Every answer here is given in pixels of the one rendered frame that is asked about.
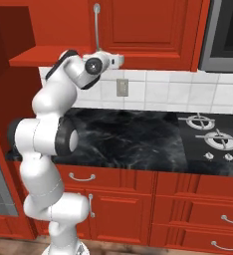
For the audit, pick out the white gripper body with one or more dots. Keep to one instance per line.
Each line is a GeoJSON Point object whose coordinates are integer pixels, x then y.
{"type": "Point", "coordinates": [119, 60]}

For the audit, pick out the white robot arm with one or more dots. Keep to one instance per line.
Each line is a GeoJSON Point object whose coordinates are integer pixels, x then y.
{"type": "Point", "coordinates": [39, 179]}

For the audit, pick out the grey microwave oven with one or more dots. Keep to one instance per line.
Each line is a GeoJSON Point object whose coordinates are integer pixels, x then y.
{"type": "Point", "coordinates": [223, 36]}

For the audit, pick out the wide red drawer front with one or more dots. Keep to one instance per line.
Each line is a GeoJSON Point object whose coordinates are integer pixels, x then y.
{"type": "Point", "coordinates": [121, 179]}

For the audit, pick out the black gas hob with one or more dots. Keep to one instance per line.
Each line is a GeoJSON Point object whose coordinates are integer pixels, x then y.
{"type": "Point", "coordinates": [218, 142]}

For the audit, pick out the white hob knob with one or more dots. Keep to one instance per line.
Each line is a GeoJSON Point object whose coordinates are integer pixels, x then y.
{"type": "Point", "coordinates": [228, 157]}
{"type": "Point", "coordinates": [208, 155]}

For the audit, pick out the plain red drawer front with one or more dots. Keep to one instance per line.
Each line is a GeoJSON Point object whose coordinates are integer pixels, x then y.
{"type": "Point", "coordinates": [201, 186]}

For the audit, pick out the grey wall socket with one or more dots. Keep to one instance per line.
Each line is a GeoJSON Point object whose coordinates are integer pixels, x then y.
{"type": "Point", "coordinates": [122, 87]}

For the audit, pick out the closed red wall cabinet door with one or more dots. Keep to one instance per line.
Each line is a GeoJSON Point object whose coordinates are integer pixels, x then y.
{"type": "Point", "coordinates": [148, 30]}

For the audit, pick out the open red wall cabinet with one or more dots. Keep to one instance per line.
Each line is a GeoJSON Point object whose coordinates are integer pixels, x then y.
{"type": "Point", "coordinates": [48, 26]}

